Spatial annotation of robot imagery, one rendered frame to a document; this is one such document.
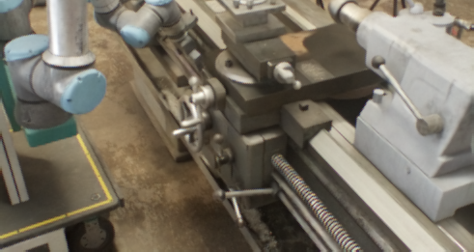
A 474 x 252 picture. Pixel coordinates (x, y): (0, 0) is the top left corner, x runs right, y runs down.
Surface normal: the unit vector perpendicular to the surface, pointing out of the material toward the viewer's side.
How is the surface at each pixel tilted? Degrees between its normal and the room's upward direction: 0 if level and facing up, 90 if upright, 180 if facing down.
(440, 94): 76
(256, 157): 90
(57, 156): 0
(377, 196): 36
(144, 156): 0
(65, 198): 0
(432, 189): 90
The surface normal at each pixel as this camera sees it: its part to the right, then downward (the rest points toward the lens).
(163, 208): 0.00, -0.81
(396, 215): -0.53, -0.51
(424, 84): -0.87, 0.04
